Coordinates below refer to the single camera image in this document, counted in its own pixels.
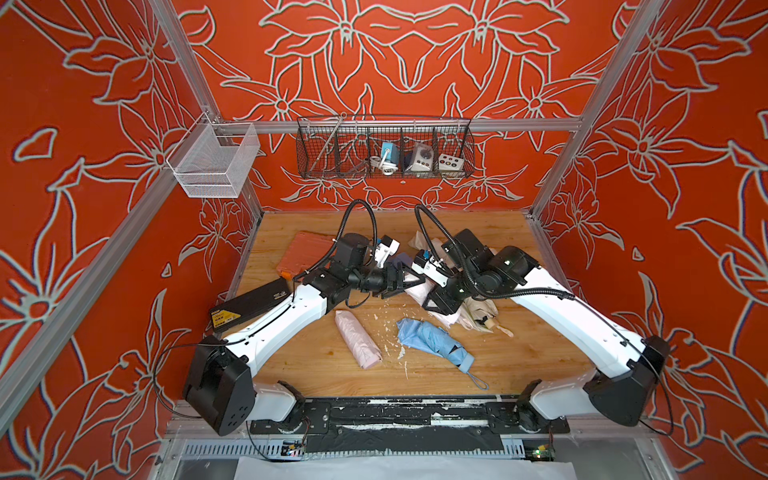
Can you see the blue umbrella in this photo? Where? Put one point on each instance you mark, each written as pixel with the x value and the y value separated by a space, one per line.
pixel 428 338
pixel 401 261

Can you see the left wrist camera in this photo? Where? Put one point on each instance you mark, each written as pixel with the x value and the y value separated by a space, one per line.
pixel 385 248

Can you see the blue umbrella front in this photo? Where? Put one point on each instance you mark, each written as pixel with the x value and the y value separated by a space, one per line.
pixel 428 338

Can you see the black box yellow label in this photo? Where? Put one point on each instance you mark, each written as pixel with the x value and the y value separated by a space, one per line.
pixel 248 306

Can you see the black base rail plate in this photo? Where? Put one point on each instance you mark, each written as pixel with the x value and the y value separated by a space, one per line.
pixel 323 415

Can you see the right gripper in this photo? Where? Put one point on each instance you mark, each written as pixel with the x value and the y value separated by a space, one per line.
pixel 447 307

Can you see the blue white device in basket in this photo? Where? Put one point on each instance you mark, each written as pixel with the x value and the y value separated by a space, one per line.
pixel 387 161

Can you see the beige umbrella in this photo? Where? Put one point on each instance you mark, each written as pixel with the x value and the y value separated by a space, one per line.
pixel 420 242
pixel 483 315

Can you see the blue umbrella back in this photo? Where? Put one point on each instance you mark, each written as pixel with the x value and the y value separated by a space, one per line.
pixel 401 261

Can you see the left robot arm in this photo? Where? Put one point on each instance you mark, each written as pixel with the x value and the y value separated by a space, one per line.
pixel 219 384

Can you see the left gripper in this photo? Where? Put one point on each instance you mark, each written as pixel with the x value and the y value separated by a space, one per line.
pixel 399 281

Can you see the pink umbrella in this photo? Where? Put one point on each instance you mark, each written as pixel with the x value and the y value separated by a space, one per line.
pixel 363 348
pixel 420 292

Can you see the white mesh wall basket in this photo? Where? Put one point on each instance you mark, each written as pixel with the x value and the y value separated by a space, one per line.
pixel 206 168

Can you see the black wire wall basket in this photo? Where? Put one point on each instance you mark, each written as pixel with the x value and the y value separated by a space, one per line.
pixel 361 146

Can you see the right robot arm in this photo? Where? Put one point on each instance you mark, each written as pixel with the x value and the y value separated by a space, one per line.
pixel 626 368

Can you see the white round-dial device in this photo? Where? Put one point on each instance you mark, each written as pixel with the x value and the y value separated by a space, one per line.
pixel 420 160

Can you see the white box with dots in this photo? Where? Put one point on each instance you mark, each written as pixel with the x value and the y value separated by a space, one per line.
pixel 450 165

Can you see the orange plastic tool case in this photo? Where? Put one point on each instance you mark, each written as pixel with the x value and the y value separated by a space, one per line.
pixel 304 250

